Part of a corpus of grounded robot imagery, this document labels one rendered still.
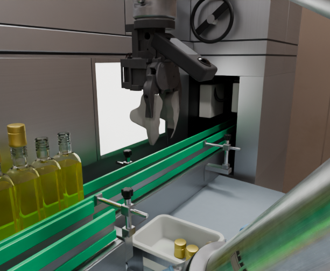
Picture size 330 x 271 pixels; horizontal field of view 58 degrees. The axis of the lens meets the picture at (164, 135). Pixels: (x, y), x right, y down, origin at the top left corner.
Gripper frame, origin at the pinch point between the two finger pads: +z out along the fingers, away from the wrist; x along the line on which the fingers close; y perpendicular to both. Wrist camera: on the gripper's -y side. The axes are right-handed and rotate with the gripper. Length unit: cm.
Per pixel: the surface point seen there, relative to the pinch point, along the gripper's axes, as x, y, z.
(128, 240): -5.2, 14.5, 30.8
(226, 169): -69, 14, 32
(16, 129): 12.1, 28.1, 0.1
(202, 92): -102, 43, 4
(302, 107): -242, 13, 29
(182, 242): -19.3, 6.9, 36.6
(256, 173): -91, 7, 40
